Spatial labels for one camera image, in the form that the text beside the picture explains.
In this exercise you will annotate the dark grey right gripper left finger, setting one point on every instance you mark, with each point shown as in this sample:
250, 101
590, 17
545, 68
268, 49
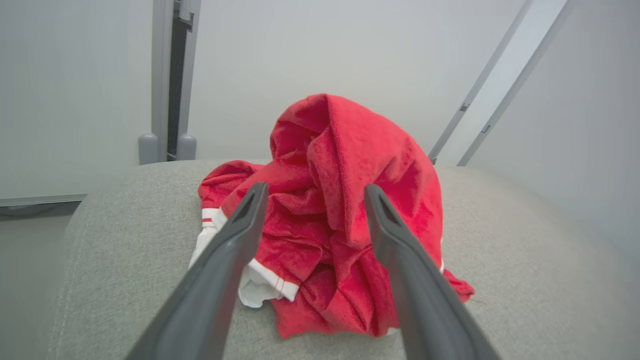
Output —
210, 295

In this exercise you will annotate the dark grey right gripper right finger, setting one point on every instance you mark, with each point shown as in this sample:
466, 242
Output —
425, 305

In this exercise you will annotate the red and white garment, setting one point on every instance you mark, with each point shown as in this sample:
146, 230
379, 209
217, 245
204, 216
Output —
335, 175

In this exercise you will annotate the grey partition bottom rail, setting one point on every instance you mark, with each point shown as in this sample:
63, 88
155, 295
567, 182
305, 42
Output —
40, 200

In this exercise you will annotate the grey partition post with feet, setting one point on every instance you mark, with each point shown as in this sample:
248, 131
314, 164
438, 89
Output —
161, 75

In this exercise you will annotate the slim grey partition post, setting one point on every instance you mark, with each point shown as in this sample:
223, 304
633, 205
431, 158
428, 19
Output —
500, 75

